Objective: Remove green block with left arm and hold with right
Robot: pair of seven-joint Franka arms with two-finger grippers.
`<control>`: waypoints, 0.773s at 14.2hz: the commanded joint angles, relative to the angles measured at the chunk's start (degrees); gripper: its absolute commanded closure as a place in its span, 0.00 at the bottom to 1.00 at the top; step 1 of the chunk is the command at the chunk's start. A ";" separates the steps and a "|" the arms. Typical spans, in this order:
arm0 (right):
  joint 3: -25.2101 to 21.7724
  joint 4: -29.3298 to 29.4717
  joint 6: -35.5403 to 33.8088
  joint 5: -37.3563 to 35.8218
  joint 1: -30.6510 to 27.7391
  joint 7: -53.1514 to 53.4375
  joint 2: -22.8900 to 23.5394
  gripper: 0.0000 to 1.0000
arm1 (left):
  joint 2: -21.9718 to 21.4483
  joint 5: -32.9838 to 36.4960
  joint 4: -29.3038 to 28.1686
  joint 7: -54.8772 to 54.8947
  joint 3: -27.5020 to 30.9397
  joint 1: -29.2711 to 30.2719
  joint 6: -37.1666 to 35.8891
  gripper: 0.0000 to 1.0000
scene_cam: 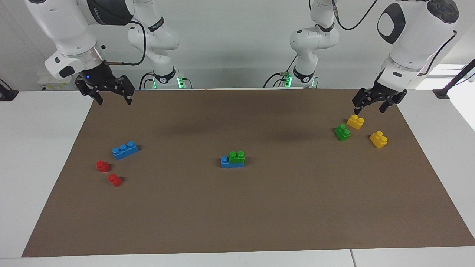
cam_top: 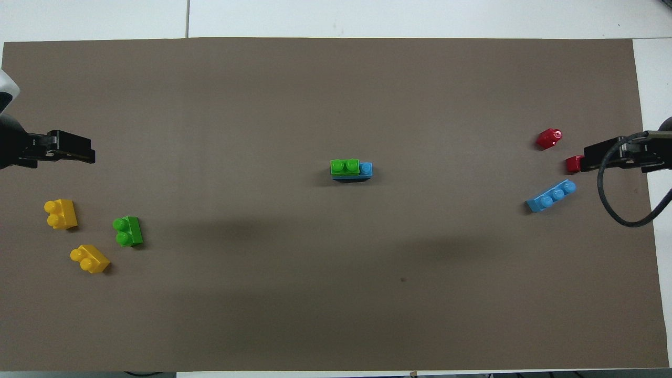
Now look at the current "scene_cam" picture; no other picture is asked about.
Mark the blue three-stud toy block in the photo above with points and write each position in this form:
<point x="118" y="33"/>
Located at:
<point x="232" y="165"/>
<point x="125" y="151"/>

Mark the green two-stud toy block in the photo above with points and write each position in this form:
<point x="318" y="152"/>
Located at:
<point x="342" y="133"/>
<point x="236" y="157"/>

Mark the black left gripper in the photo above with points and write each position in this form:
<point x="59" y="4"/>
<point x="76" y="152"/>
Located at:
<point x="378" y="92"/>

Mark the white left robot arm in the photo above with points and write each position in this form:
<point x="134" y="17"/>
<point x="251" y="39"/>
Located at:
<point x="408" y="37"/>

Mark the black table clamp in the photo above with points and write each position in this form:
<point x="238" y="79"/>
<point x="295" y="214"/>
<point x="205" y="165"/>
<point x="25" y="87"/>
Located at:
<point x="6" y="94"/>

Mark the red one-stud toy block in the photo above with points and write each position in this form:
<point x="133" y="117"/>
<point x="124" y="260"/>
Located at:
<point x="102" y="167"/>
<point x="115" y="181"/>

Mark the black camera stand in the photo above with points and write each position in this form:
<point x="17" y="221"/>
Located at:
<point x="454" y="79"/>

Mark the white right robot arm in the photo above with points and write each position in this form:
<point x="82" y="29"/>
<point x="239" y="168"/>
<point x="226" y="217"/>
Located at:
<point x="63" y="29"/>

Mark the brown table mat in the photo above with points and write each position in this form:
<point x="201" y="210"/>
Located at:
<point x="237" y="211"/>

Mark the yellow two-stud toy block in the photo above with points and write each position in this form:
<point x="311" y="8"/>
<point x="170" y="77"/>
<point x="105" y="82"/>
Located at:
<point x="378" y="140"/>
<point x="355" y="122"/>

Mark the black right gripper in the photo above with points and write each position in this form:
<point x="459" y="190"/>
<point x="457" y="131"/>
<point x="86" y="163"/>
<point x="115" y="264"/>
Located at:
<point x="100" y="79"/>

